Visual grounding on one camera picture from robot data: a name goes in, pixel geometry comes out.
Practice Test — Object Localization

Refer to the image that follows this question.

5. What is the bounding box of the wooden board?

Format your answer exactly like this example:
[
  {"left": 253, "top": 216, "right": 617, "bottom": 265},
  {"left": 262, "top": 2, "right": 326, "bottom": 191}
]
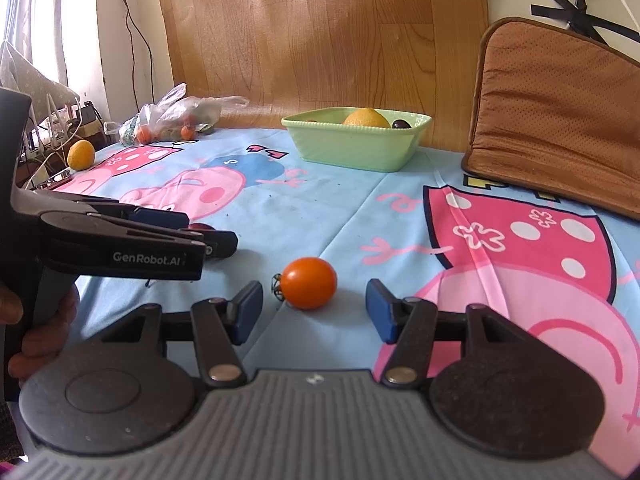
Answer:
[{"left": 159, "top": 0, "right": 488, "bottom": 153}]

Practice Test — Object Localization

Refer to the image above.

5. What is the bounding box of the cartoon pig printed tablecloth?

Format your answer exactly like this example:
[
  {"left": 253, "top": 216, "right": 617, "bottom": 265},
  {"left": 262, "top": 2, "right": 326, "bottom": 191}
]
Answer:
[{"left": 20, "top": 127, "right": 640, "bottom": 480}]

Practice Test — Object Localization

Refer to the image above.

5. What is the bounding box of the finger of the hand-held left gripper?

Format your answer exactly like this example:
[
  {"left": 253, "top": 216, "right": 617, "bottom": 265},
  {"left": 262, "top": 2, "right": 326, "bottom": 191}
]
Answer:
[
  {"left": 25, "top": 187, "right": 191, "bottom": 231},
  {"left": 120, "top": 219, "right": 239, "bottom": 263}
]

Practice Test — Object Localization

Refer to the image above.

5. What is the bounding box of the small orange citrus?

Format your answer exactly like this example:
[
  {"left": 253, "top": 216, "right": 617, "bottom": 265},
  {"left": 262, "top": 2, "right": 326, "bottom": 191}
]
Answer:
[{"left": 66, "top": 140, "right": 96, "bottom": 171}]

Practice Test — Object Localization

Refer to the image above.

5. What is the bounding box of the clear plastic bag with produce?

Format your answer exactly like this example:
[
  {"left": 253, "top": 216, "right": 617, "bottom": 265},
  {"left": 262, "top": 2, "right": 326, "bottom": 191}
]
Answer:
[{"left": 119, "top": 83, "right": 250, "bottom": 145}]

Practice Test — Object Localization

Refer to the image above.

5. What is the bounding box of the light green plastic basin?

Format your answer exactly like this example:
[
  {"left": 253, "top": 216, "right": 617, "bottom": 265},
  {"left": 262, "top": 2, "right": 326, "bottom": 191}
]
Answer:
[{"left": 281, "top": 107, "right": 433, "bottom": 173}]

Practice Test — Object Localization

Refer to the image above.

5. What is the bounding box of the small dark box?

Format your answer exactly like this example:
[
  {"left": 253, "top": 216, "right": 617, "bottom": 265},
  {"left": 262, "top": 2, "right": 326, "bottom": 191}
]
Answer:
[{"left": 80, "top": 102, "right": 106, "bottom": 136}]

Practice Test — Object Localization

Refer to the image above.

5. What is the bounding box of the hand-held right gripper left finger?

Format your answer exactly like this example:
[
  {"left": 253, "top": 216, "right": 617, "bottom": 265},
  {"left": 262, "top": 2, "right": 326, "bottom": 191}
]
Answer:
[{"left": 102, "top": 281, "right": 264, "bottom": 388}]

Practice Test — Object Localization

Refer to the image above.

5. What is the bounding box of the orange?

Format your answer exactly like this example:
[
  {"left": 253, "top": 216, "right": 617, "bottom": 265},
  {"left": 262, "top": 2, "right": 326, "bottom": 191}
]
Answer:
[{"left": 343, "top": 107, "right": 391, "bottom": 129}]

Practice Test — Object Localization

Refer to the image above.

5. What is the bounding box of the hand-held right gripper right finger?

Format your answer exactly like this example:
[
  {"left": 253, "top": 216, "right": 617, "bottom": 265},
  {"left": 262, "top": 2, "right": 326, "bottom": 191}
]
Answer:
[{"left": 365, "top": 279, "right": 531, "bottom": 386}]

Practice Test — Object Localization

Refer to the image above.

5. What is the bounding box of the person's left hand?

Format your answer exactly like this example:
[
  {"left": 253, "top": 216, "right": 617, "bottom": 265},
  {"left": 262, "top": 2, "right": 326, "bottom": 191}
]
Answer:
[{"left": 0, "top": 280, "right": 80, "bottom": 382}]

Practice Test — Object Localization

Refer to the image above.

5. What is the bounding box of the white cable bundle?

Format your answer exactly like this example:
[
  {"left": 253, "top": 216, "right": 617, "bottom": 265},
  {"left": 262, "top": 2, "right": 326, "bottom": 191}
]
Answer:
[{"left": 20, "top": 92, "right": 86, "bottom": 186}]

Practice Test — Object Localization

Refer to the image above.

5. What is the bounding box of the white curtain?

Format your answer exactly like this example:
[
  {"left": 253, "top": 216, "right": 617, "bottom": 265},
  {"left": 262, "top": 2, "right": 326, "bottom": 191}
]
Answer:
[{"left": 0, "top": 0, "right": 66, "bottom": 91}]

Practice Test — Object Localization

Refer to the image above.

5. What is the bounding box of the black tape cross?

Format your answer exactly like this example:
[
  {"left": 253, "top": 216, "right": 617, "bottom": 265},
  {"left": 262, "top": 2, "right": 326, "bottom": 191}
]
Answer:
[{"left": 531, "top": 0, "right": 640, "bottom": 45}]

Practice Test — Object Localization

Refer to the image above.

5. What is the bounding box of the brown seat cushion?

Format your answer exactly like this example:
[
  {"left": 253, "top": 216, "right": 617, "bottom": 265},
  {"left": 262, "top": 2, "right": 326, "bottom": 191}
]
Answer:
[{"left": 461, "top": 17, "right": 640, "bottom": 221}]

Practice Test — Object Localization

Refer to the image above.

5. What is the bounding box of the black wall cable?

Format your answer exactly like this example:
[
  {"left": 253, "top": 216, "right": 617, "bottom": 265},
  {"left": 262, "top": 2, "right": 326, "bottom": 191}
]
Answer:
[{"left": 115, "top": 0, "right": 157, "bottom": 111}]

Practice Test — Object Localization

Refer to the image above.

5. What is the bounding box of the orange tomato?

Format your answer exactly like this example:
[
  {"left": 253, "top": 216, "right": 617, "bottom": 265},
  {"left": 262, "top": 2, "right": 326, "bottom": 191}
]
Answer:
[{"left": 272, "top": 256, "right": 337, "bottom": 310}]

